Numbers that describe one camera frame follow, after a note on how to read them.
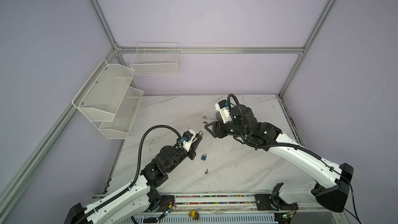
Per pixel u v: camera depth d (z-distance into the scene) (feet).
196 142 2.21
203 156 2.90
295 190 1.94
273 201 2.14
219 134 1.91
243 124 1.64
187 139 1.91
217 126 1.92
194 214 2.26
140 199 1.97
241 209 2.40
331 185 1.30
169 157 1.74
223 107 1.95
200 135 2.30
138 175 1.69
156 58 3.13
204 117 3.53
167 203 2.41
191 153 2.05
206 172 2.74
